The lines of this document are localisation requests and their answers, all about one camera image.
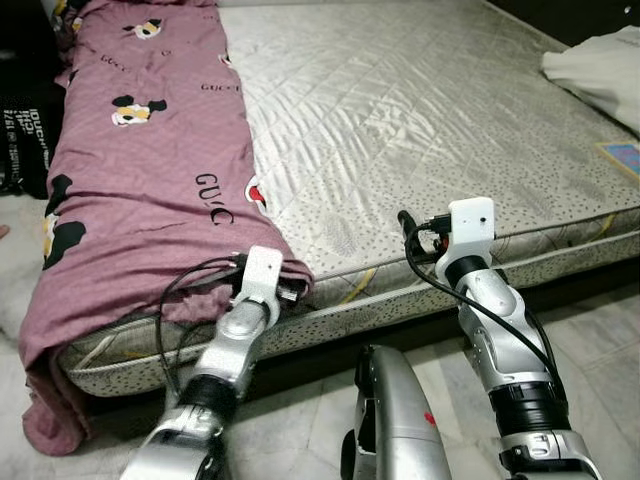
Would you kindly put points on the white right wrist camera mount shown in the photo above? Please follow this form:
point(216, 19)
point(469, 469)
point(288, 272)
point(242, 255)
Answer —
point(470, 225)

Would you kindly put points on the robot right leg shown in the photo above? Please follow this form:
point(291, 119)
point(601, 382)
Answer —
point(395, 420)

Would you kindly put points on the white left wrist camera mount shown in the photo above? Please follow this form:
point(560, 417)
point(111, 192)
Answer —
point(262, 272)

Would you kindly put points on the dark clothes heap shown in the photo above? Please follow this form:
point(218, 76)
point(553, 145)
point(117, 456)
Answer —
point(20, 40)

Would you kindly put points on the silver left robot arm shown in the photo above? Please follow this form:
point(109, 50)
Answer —
point(225, 345)

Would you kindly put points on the pink cartoon print blanket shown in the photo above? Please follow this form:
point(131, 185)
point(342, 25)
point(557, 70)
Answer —
point(150, 180)

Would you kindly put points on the white pillow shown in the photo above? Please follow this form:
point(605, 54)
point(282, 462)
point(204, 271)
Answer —
point(600, 75)

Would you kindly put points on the colourful children's book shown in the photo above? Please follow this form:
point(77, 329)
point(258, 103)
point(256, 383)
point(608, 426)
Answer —
point(622, 158)

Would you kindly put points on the black white printed cloth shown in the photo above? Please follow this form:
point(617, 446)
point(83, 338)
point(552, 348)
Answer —
point(25, 140)

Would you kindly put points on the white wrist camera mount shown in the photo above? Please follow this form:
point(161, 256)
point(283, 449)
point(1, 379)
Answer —
point(262, 272)
point(470, 225)

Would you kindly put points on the white quilted mattress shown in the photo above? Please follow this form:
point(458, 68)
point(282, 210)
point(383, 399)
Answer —
point(400, 100)

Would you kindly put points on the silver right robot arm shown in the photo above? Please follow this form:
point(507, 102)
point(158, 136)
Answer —
point(500, 320)

